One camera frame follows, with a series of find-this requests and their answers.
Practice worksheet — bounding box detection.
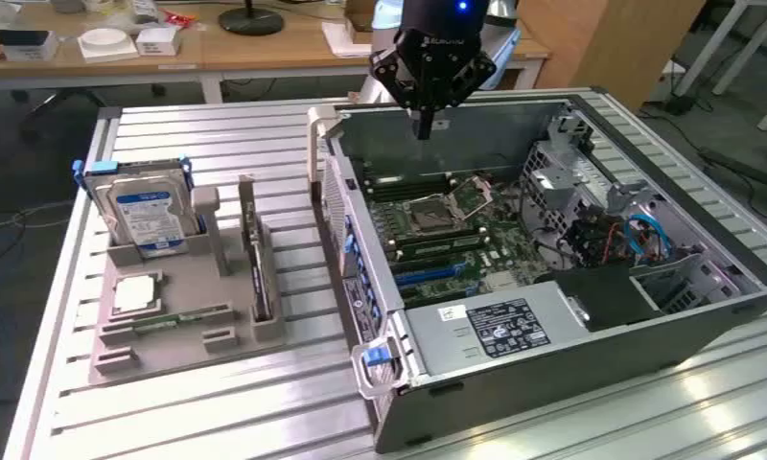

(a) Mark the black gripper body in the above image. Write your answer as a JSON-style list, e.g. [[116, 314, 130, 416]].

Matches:
[[393, 0, 491, 112]]

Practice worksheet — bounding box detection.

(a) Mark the green graphics card black cooler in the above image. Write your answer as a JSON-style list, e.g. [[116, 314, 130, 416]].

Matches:
[[238, 173, 276, 323]]

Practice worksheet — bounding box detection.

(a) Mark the white paper stack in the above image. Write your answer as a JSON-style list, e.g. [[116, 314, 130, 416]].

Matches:
[[322, 19, 374, 58]]

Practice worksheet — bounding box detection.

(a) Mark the brown cardboard box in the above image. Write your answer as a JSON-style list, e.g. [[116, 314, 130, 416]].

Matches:
[[345, 0, 377, 33]]

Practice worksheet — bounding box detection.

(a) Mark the wooden desk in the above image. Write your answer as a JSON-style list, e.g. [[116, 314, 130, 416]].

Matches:
[[0, 0, 552, 104]]

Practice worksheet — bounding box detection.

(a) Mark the black RAM slot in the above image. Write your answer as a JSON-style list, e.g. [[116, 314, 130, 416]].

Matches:
[[362, 171, 455, 191], [366, 184, 459, 203]]

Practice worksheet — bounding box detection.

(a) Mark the wooden cabinet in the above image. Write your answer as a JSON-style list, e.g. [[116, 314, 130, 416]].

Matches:
[[517, 0, 709, 112]]

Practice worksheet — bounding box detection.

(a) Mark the metal socket cover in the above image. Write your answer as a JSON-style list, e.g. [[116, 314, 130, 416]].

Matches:
[[445, 174, 498, 215]]

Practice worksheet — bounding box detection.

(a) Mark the black round lamp base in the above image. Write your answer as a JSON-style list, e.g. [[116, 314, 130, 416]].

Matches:
[[219, 0, 289, 37]]

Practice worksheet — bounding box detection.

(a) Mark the perforated metal drive cage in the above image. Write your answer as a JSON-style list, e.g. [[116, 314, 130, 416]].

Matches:
[[522, 138, 620, 231]]

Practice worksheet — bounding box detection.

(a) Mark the CPU socket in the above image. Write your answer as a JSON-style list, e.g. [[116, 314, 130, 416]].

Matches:
[[403, 195, 470, 237]]

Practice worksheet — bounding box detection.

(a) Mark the installed RAM stick green label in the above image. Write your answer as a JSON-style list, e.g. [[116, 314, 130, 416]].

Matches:
[[393, 228, 491, 259]]

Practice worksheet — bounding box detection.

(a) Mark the green motherboard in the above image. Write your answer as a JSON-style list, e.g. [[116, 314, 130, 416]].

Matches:
[[357, 167, 556, 308]]

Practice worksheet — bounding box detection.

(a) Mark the small white box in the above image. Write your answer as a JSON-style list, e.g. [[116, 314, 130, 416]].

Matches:
[[135, 25, 184, 57]]

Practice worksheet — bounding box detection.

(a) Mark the long blue expansion slot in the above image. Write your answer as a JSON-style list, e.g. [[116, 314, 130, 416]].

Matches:
[[393, 264, 466, 288]]

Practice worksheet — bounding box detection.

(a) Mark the silver chipset heatsink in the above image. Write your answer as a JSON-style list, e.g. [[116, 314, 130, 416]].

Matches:
[[485, 271, 521, 291]]

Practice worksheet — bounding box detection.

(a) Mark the white round holder square base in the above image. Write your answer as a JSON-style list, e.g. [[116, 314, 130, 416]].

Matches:
[[76, 27, 140, 64]]

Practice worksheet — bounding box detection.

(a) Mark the hard disk in blue caddy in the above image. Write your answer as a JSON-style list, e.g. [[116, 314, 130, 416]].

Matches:
[[71, 155, 198, 263]]

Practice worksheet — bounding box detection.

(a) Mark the black floor stand base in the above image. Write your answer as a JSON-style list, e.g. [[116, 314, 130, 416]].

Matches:
[[696, 138, 767, 193]]

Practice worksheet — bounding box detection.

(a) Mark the black plastic shroud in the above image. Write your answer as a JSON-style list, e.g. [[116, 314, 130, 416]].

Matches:
[[553, 265, 668, 334]]

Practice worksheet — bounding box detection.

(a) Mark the black office chair base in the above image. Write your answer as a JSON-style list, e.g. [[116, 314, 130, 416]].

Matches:
[[12, 85, 110, 143]]

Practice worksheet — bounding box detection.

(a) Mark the grey parts rack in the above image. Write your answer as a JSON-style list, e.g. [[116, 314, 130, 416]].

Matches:
[[87, 185, 291, 387]]

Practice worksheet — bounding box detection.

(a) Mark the metal disk bay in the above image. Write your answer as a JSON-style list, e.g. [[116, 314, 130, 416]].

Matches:
[[629, 252, 744, 317]]

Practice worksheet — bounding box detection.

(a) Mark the grey power supply unit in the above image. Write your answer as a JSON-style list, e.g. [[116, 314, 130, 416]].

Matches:
[[399, 280, 594, 380]]

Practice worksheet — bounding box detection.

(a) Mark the white box black lid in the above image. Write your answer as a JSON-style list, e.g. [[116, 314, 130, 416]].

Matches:
[[0, 29, 62, 62]]

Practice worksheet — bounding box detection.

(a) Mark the silver CPU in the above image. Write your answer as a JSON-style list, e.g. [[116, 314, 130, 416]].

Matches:
[[112, 276, 159, 315]]

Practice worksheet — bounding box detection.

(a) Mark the open dark grey PC case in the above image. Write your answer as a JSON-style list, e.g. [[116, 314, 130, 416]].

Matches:
[[309, 93, 767, 455]]

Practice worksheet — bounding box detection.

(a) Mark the white table frame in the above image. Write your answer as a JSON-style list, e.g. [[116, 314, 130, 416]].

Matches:
[[670, 0, 767, 130]]

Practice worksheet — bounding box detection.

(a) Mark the blue wire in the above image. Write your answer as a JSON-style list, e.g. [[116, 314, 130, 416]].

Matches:
[[624, 214, 674, 264]]

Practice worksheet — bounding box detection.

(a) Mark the red wire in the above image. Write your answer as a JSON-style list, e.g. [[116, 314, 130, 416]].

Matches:
[[598, 222, 618, 264]]

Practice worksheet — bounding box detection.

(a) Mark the grey case handle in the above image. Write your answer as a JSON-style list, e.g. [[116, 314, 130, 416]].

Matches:
[[351, 334, 413, 400]]

